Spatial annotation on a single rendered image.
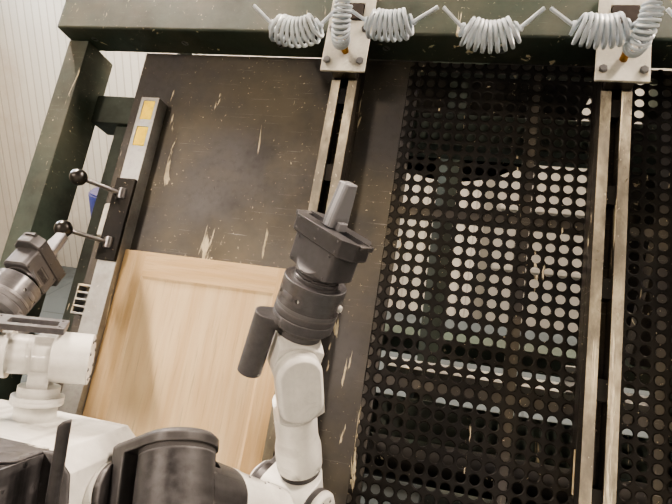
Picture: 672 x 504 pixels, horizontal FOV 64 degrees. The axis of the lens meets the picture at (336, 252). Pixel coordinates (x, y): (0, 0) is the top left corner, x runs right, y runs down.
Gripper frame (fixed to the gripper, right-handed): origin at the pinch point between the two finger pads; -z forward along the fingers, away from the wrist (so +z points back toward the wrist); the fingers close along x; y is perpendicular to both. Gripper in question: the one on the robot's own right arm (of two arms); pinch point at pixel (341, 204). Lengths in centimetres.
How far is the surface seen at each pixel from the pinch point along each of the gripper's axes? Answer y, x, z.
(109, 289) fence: 1, 61, 45
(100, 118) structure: 8, 101, 15
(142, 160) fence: 9, 75, 18
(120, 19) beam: 7, 98, -11
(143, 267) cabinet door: 7, 59, 39
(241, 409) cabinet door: 16, 23, 54
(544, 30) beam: 59, 16, -37
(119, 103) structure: 12, 100, 10
